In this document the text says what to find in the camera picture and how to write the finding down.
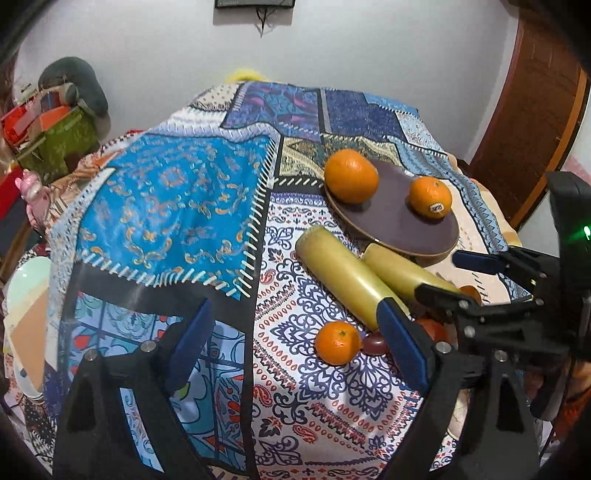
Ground black wall-mounted device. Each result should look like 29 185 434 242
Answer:
215 0 296 10

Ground beige blanket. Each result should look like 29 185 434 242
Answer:
445 154 525 305

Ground green fabric bag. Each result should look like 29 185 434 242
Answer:
14 105 101 182

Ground orange and red boxes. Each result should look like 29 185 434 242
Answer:
0 102 71 145

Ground pink toy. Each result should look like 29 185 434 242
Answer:
14 168 51 228

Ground dark brown round plate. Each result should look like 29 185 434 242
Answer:
323 159 461 259

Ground yellow fluffy object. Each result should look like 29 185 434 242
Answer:
225 68 269 84

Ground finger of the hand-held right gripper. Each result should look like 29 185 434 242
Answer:
413 282 573 360
452 246 561 302

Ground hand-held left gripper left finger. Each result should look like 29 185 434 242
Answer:
53 298 215 480

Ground small dark red fruit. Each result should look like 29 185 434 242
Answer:
360 331 389 356

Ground red apple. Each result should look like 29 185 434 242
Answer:
411 318 450 346

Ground small orange with sticker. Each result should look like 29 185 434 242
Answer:
409 176 454 219

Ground large orange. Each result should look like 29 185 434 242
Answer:
324 148 380 205

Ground pale green plate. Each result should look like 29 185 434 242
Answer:
2 256 55 403

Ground yellow cylinder bottle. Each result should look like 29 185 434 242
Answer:
295 226 409 333
362 243 462 303

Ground patchwork patterned tablecloth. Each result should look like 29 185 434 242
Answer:
21 80 532 480

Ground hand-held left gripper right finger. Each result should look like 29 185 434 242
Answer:
369 298 543 480

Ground brown wooden door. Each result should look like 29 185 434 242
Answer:
466 13 590 232

